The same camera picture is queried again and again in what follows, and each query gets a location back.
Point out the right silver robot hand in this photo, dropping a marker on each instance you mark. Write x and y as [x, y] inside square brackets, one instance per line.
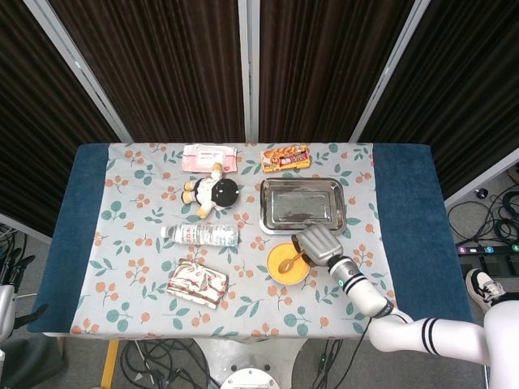
[322, 245]

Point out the metal spoon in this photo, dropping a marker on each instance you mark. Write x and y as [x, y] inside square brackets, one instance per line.
[288, 264]

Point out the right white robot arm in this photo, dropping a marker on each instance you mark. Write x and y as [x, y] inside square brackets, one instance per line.
[365, 293]

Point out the round white robot base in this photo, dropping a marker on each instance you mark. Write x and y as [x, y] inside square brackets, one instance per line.
[251, 381]

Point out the yellow bowl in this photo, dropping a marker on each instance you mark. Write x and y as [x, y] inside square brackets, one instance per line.
[284, 273]

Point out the rectangular steel tray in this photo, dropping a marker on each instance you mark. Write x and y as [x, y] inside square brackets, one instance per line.
[302, 206]

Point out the blue table cover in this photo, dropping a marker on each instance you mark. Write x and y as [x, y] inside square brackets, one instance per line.
[409, 227]

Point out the orange curry box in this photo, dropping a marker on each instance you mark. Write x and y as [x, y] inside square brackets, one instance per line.
[286, 160]

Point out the plush doll with black hair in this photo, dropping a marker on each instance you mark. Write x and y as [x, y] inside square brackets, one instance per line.
[223, 192]

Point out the clear plastic water bottle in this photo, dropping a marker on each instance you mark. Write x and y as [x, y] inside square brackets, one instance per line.
[202, 235]

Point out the gold foil snack bag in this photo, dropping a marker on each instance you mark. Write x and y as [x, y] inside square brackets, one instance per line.
[196, 283]

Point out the pink wet wipes pack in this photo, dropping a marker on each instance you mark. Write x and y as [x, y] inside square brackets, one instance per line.
[202, 156]

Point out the white and black sneaker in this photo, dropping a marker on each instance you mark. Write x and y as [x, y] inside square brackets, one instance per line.
[484, 287]

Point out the small black round floor object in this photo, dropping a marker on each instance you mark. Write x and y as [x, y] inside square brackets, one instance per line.
[482, 193]

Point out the dark ribbed partition panel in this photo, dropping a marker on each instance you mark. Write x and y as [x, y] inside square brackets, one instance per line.
[466, 101]
[324, 73]
[40, 121]
[162, 73]

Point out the floral print tablecloth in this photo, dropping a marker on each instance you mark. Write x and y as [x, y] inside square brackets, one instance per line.
[138, 251]

